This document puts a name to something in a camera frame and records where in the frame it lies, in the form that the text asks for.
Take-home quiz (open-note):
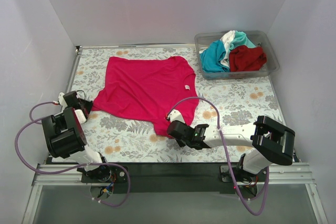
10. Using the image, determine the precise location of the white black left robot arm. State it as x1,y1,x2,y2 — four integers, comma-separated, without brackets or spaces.
41,91,112,182

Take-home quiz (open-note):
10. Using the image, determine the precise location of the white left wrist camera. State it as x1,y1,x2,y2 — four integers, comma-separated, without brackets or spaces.
52,92,67,107

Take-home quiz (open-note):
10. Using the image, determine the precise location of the floral patterned table mat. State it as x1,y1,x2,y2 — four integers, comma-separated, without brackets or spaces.
68,45,283,163

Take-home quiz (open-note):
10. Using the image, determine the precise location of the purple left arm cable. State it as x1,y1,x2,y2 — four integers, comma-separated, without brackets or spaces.
14,100,131,207

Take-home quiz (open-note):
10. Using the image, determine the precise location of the clear plastic bin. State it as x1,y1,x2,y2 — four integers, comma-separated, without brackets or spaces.
195,30,279,80

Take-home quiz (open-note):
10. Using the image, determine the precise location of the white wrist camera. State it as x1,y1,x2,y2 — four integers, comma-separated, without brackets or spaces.
52,92,67,107
166,109,185,123

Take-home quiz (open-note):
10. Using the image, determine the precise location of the dark red t shirt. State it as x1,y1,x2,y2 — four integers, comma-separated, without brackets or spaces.
229,46,267,72

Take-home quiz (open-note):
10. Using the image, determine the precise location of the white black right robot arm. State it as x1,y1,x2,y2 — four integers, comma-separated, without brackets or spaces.
167,110,295,182

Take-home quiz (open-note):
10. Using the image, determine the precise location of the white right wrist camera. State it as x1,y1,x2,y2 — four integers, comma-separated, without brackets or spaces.
166,109,185,123

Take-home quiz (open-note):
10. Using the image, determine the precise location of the white and aqua t shirt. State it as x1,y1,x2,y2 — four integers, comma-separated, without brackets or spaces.
219,30,256,70

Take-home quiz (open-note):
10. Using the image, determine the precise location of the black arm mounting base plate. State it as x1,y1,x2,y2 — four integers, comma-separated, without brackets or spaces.
81,161,271,196

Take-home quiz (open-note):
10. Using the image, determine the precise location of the teal blue t shirt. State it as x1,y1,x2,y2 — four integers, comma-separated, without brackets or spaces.
199,40,230,73

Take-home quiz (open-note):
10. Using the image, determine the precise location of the pink t shirt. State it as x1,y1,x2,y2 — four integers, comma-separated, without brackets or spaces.
93,56,198,136

